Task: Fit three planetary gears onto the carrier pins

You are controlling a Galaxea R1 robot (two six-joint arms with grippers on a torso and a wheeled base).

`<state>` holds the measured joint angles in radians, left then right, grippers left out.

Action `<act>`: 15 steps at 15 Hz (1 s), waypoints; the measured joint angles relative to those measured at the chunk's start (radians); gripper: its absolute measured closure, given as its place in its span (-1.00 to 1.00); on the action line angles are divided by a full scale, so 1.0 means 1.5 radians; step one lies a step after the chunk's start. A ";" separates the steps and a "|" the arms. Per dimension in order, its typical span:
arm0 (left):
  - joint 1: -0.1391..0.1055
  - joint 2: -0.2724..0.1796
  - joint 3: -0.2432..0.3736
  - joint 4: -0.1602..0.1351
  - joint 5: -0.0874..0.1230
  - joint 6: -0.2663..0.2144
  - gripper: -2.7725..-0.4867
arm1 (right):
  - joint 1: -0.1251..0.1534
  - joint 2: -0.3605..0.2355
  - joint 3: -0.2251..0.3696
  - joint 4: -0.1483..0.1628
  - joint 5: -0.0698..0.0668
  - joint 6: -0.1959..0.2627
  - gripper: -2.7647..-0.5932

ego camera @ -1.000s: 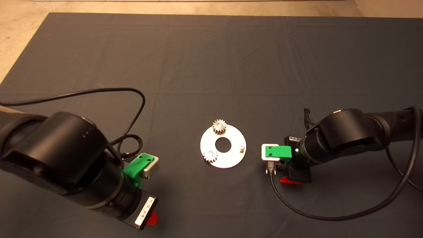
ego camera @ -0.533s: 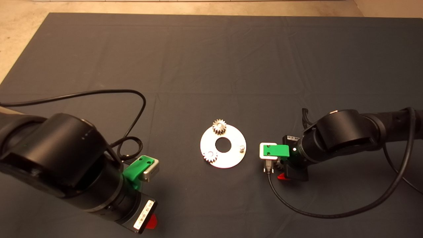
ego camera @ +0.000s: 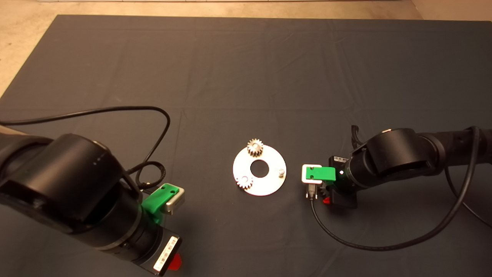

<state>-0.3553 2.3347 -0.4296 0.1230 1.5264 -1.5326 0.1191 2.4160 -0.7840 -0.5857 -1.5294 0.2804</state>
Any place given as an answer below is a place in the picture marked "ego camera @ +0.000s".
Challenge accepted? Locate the green right camera mount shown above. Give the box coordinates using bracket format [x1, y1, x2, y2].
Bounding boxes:
[304, 166, 337, 182]

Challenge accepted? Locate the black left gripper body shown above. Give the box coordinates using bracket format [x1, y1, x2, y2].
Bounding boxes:
[130, 224, 183, 277]

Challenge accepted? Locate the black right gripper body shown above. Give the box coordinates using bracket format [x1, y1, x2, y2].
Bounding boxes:
[326, 155, 359, 209]

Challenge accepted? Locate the black right camera cable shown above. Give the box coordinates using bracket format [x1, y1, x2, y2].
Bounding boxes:
[306, 126, 482, 251]

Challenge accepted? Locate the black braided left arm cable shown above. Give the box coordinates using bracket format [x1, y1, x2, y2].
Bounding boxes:
[135, 160, 167, 190]

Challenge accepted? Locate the dark grey table cloth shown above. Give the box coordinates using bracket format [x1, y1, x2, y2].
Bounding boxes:
[0, 15, 492, 277]

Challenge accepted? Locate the round metal carrier plate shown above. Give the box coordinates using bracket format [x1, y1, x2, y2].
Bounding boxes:
[233, 144, 287, 197]

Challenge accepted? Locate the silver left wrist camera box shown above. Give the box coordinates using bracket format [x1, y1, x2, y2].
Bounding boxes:
[159, 188, 185, 215]

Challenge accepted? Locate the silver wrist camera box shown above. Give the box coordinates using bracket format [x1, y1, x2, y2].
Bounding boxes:
[301, 164, 323, 185]
[159, 188, 185, 215]

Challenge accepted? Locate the thin black left camera cable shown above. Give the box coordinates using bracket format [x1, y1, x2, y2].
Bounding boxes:
[0, 106, 172, 181]

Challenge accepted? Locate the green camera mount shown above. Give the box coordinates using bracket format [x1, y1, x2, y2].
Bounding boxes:
[141, 183, 181, 224]
[304, 166, 337, 182]

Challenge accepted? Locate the green left camera mount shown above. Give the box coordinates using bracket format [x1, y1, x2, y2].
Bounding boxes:
[141, 183, 181, 224]

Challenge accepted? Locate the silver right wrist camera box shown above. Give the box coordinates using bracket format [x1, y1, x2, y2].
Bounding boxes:
[301, 164, 323, 185]

